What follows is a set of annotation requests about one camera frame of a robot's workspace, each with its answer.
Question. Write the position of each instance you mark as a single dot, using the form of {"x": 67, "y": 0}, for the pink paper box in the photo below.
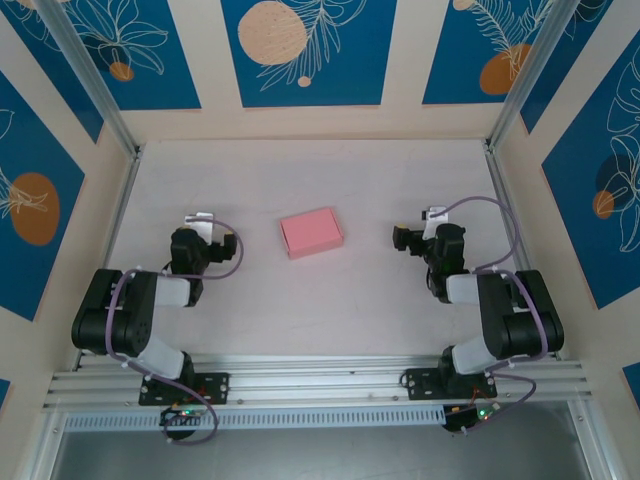
{"x": 310, "y": 232}

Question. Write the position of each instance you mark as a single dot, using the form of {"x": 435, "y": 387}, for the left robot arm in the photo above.
{"x": 115, "y": 315}

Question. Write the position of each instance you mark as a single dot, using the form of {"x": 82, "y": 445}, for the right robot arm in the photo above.
{"x": 520, "y": 320}

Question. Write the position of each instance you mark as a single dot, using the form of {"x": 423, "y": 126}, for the blue panel with peach circle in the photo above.
{"x": 310, "y": 60}

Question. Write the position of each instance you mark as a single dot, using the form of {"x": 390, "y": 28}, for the aluminium table edge rail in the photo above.
{"x": 121, "y": 205}
{"x": 505, "y": 195}

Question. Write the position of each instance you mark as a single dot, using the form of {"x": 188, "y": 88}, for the blue floral wall panel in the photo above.
{"x": 450, "y": 50}
{"x": 47, "y": 55}
{"x": 165, "y": 75}
{"x": 565, "y": 55}
{"x": 590, "y": 250}
{"x": 50, "y": 260}

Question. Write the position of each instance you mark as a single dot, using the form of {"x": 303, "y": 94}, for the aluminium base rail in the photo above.
{"x": 320, "y": 380}

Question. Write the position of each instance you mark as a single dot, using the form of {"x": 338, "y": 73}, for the aluminium frame post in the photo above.
{"x": 525, "y": 80}
{"x": 95, "y": 85}
{"x": 45, "y": 445}
{"x": 590, "y": 445}

